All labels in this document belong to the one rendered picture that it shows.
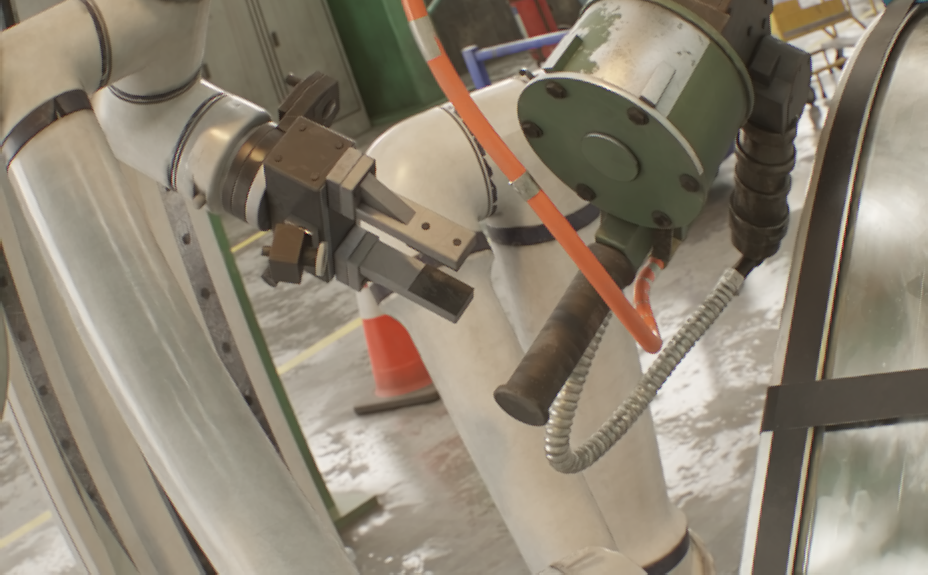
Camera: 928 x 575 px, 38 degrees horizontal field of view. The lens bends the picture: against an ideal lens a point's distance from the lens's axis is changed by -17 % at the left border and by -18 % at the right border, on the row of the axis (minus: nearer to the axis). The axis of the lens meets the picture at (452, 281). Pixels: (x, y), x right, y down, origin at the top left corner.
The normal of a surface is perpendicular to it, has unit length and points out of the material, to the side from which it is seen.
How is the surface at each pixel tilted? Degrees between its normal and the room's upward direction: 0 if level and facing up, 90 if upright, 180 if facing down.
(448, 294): 51
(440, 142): 59
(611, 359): 100
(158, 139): 80
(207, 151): 73
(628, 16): 35
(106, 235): 67
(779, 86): 43
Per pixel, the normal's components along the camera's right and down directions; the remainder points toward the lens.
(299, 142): 0.01, -0.48
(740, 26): 0.85, 0.36
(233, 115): 0.12, -0.66
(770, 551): -0.71, -0.17
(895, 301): -0.66, -0.44
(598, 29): -0.50, -0.65
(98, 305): -0.25, 0.03
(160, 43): 0.64, 0.63
